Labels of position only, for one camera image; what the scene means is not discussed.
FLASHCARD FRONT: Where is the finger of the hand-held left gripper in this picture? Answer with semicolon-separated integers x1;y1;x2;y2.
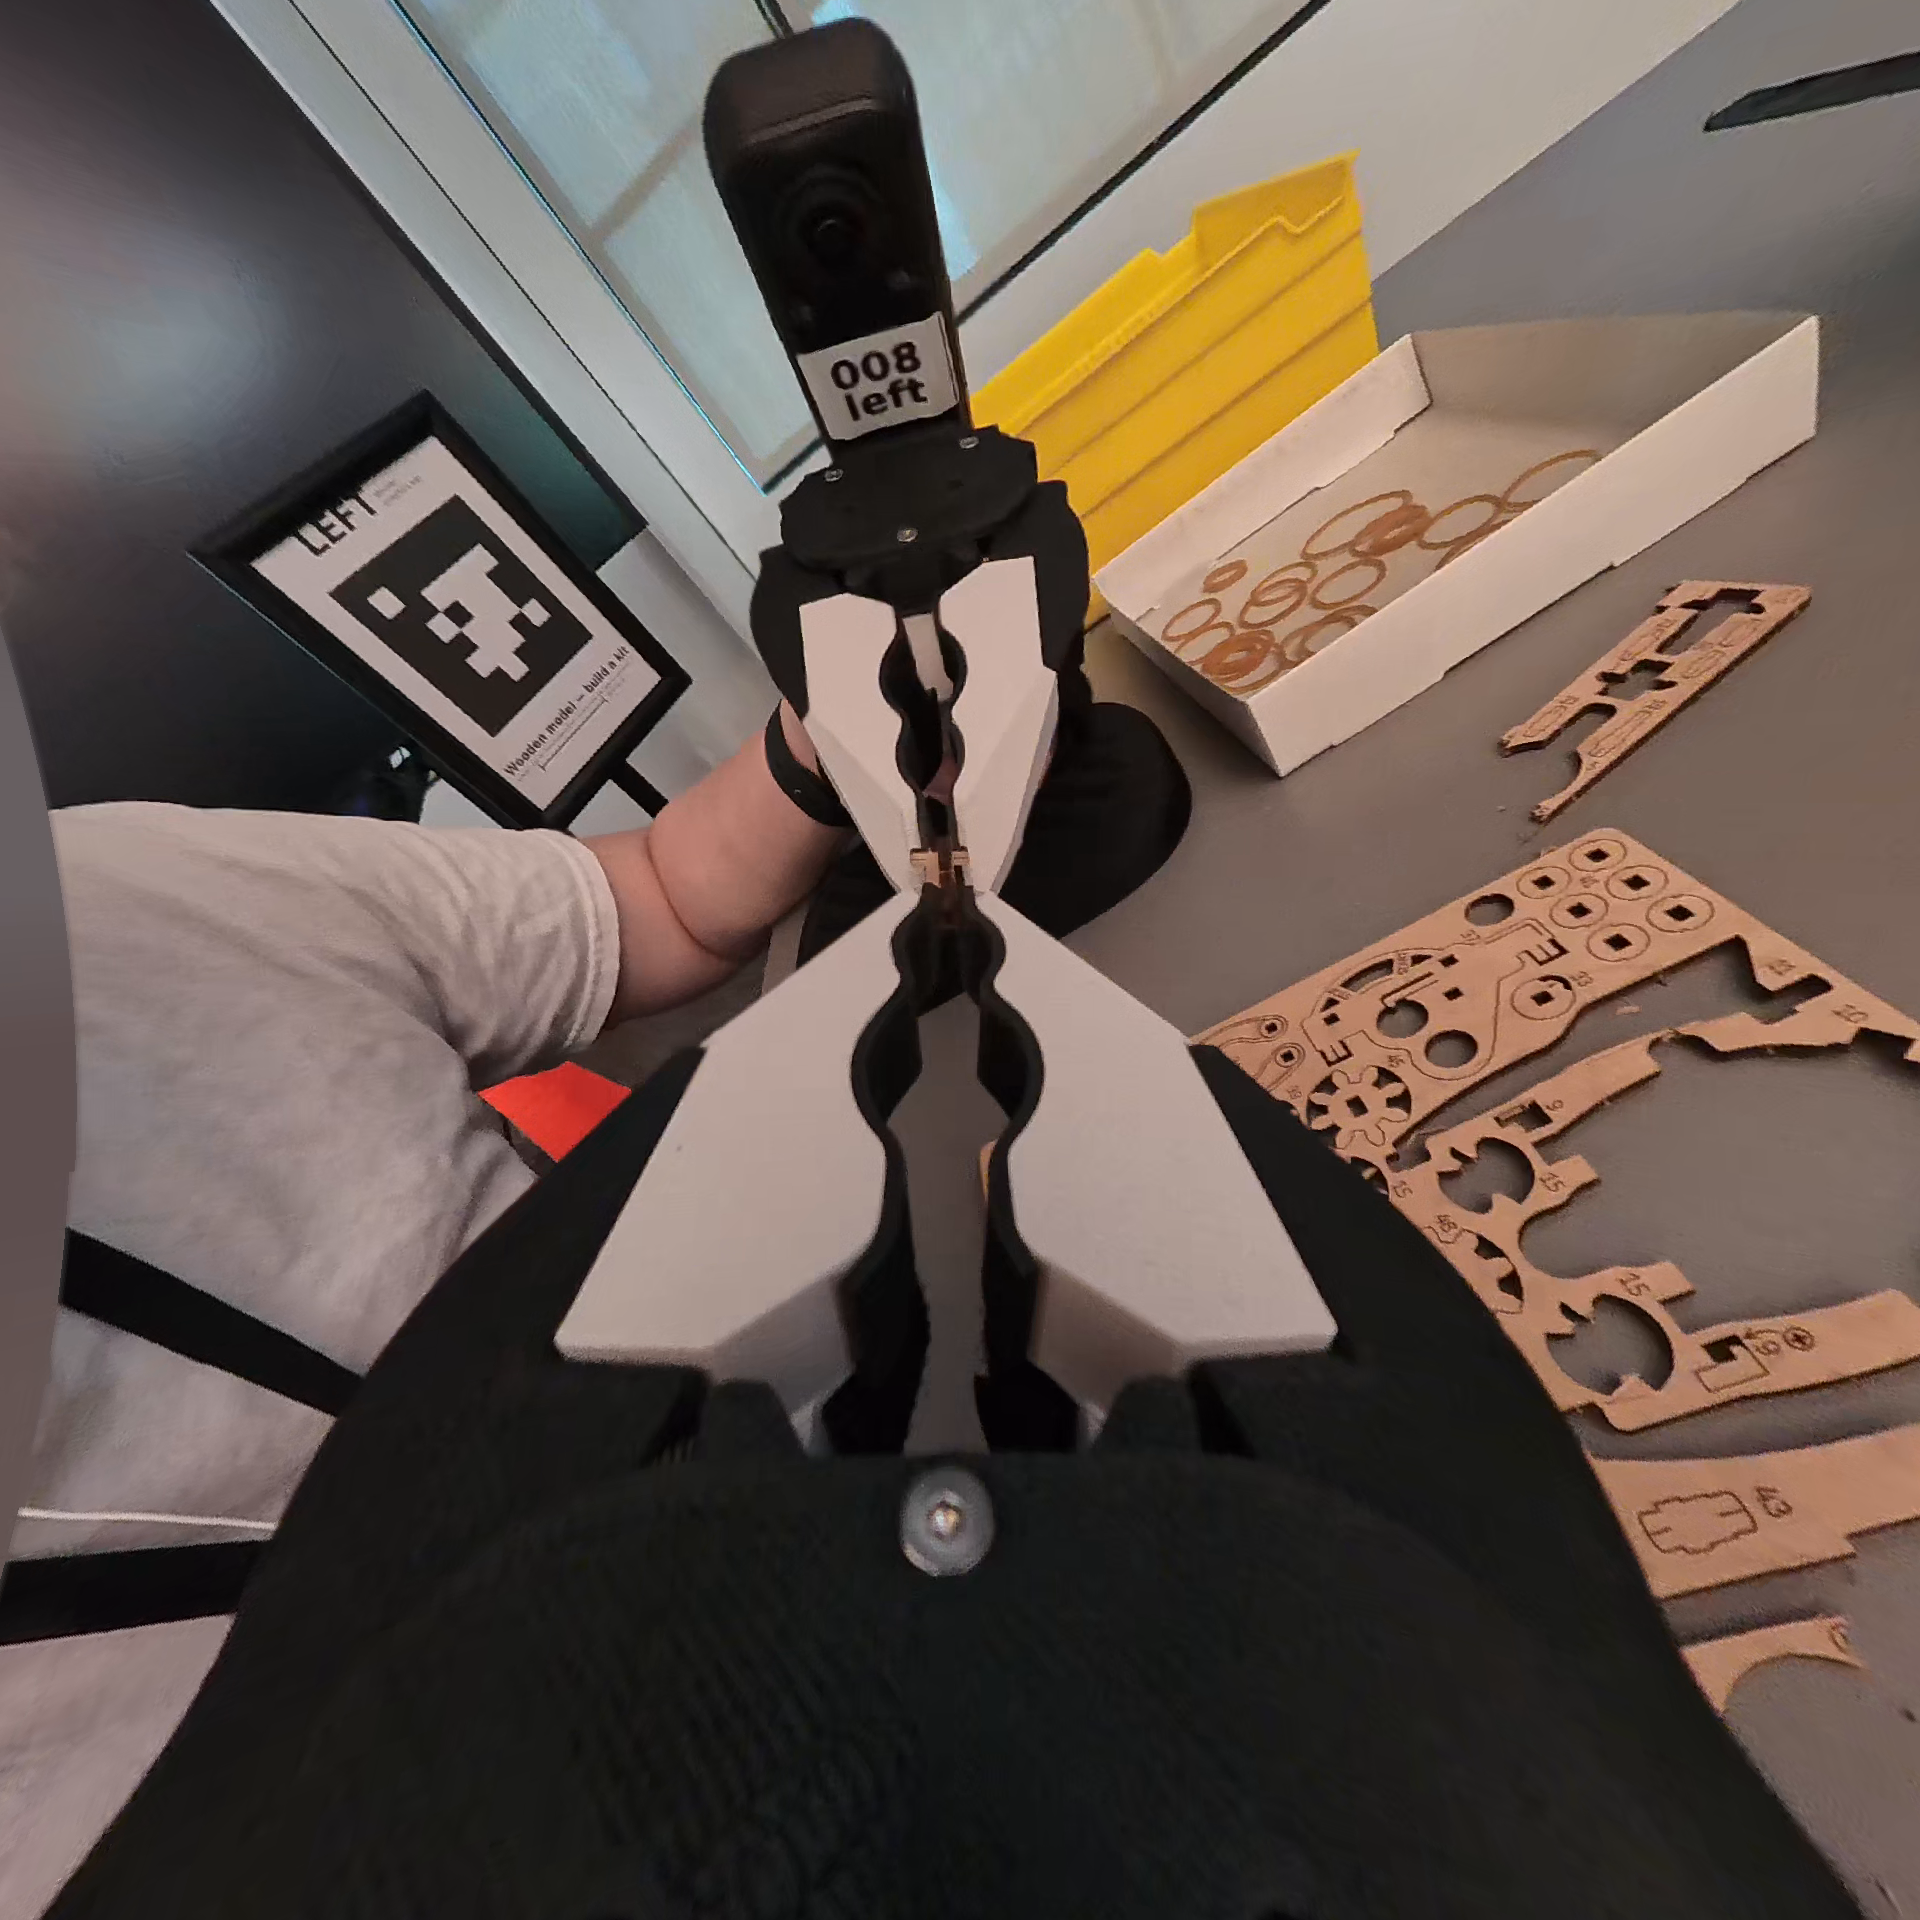
797;597;934;897
937;557;1061;891

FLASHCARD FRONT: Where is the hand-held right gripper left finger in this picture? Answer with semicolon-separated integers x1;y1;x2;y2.
550;893;930;1457

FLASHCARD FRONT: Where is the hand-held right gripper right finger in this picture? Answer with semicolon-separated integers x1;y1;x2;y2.
963;886;1341;1457

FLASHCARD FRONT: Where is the person's left forearm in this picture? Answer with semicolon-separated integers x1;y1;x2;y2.
576;735;843;1054

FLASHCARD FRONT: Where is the orange flat object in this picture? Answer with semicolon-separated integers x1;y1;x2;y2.
478;1058;636;1168

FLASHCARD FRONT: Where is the pile of tan rubber bands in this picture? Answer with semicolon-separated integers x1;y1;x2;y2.
1161;449;1607;693

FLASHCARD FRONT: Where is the yellow plastic bin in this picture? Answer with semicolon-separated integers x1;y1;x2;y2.
967;148;1382;635

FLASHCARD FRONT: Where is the framed marker sign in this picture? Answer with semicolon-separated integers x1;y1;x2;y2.
187;392;695;834

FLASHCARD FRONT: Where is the person's grey shirt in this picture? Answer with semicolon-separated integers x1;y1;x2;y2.
45;804;623;1920

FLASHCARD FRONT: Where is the white cardboard box tray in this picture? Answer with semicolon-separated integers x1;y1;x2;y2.
1092;310;1821;779

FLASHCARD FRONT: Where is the large wooden part sheet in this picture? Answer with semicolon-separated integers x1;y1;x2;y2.
1193;830;1920;1423

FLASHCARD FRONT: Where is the notched wooden sheet strip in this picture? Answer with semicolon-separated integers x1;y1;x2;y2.
1499;582;1813;823

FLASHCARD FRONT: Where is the wooden sheet offcut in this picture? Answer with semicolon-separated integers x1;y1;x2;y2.
1590;1423;1920;1602
1678;1612;1863;1715

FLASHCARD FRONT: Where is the black strap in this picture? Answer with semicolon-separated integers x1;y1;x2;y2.
58;1229;370;1419

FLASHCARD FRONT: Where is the black cable slot cover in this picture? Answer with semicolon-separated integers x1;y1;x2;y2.
1701;54;1920;137

